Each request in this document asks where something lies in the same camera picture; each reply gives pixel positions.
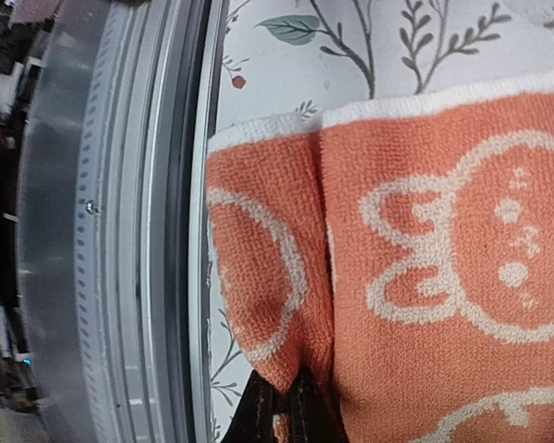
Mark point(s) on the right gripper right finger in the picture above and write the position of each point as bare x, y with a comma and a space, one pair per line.
310, 418

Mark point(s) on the front aluminium rail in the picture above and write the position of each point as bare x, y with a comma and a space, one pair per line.
112, 224

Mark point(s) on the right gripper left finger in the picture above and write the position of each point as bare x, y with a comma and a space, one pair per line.
253, 419

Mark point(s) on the orange bunny towel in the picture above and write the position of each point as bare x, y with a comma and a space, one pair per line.
403, 251

